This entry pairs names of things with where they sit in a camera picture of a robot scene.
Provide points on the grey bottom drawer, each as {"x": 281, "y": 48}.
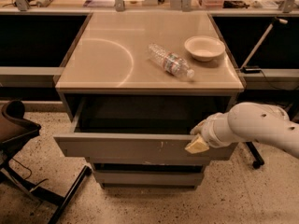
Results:
{"x": 148, "y": 179}

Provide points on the grey drawer cabinet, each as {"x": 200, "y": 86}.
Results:
{"x": 111, "y": 58}

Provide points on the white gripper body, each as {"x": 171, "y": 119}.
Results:
{"x": 209, "y": 132}

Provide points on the dark office chair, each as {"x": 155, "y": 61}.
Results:
{"x": 43, "y": 163}

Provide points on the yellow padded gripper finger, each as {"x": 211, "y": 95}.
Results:
{"x": 197, "y": 145}
{"x": 197, "y": 128}

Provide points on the white pole with black tip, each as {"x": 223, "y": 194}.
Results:
{"x": 261, "y": 40}

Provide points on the white bowl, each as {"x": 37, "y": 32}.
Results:
{"x": 204, "y": 48}

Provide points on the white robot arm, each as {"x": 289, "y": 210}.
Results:
{"x": 246, "y": 122}

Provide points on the black wheeled stand base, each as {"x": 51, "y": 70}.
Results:
{"x": 258, "y": 160}

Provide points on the grey drawer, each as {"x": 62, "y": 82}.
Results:
{"x": 152, "y": 130}
{"x": 148, "y": 179}

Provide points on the grey top drawer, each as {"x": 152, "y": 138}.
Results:
{"x": 152, "y": 130}

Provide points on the clear plastic water bottle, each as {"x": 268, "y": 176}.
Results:
{"x": 170, "y": 62}

